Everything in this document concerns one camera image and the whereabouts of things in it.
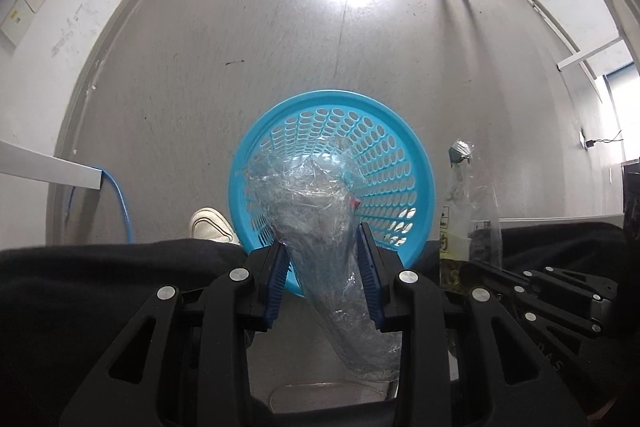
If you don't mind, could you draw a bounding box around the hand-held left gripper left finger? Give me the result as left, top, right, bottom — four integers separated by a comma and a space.
60, 241, 291, 427

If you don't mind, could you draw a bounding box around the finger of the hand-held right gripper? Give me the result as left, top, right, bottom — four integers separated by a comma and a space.
522, 269, 617, 333
465, 259, 601, 339

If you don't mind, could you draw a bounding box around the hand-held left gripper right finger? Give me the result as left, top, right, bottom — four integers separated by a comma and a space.
357, 222, 588, 427

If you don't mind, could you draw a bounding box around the clear wrapper with red print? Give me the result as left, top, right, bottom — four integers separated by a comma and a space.
242, 152, 403, 375

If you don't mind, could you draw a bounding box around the clear bag with yellow print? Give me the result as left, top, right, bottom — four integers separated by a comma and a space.
439, 139, 502, 293

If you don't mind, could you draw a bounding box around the blue plastic mesh basket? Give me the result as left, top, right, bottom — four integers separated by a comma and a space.
228, 89, 436, 298

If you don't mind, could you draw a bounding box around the person's right leg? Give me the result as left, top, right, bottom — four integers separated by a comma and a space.
420, 214, 640, 408

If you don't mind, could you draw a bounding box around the white left shoe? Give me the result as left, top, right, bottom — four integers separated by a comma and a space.
190, 207, 240, 245

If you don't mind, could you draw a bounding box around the white table leg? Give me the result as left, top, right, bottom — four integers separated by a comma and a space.
557, 38, 626, 70

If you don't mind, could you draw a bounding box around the black plug with cable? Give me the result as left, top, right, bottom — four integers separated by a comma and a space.
580, 129, 626, 150

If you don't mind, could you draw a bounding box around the blue cable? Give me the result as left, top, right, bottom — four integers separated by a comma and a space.
67, 164, 136, 245

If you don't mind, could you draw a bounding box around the white cable duct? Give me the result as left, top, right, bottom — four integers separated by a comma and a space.
0, 141, 104, 192

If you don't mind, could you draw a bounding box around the white wall socket yellow sticker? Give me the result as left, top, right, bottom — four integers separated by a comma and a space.
0, 0, 36, 45

